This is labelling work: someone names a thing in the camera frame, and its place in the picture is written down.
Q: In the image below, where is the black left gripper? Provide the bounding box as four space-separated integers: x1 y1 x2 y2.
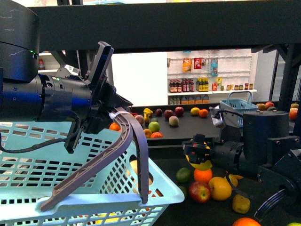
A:
40 82 149 211

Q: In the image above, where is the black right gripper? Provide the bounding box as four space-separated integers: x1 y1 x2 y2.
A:
182 134 220 165

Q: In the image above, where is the light blue shopping basket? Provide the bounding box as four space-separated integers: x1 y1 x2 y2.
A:
0 122 184 226

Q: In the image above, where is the yellow lemon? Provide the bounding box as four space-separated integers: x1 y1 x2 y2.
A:
183 142 212 170

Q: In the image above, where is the green apple back shelf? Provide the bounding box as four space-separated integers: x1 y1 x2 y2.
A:
148 121 160 133

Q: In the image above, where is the orange tangerine back shelf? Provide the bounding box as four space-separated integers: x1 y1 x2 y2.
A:
198 109 209 118

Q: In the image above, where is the peach on back shelf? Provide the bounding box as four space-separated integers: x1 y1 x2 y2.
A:
168 116 179 127

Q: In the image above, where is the yellow lemon back shelf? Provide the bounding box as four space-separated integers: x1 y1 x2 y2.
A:
190 107 200 116

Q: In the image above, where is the dark red apple back shelf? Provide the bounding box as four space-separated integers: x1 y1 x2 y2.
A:
174 106 184 117

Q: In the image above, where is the small orange tangerine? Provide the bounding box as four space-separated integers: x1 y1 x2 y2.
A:
193 169 213 184

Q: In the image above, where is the green lime back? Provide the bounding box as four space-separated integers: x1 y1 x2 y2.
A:
176 168 191 183

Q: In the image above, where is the green lime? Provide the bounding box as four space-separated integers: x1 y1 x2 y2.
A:
176 168 191 183
178 186 188 199

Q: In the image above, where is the red apple centre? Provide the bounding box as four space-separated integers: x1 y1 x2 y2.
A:
188 181 211 204

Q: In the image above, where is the green lime front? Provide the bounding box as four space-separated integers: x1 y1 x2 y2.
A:
178 186 188 199

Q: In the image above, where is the brown kiwi back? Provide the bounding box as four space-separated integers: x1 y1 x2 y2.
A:
224 174 238 190

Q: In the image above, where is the brown kiwi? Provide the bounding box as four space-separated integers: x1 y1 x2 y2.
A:
224 174 238 190
232 194 251 214

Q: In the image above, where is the yellow orange apple centre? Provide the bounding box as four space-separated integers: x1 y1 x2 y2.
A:
208 177 232 201

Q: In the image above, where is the far light blue basket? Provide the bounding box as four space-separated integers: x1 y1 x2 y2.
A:
220 90 258 128

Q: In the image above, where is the brown kiwi front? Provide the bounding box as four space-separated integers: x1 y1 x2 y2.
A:
232 194 251 214

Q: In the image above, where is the large navel orange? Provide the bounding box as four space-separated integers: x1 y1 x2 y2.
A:
232 218 261 226

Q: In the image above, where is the green yellow apple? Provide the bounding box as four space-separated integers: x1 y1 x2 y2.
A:
286 222 301 226

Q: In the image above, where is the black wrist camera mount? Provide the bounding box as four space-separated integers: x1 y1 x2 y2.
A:
84 41 114 104

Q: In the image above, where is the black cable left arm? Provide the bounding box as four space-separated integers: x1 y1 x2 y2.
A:
0 110 82 154

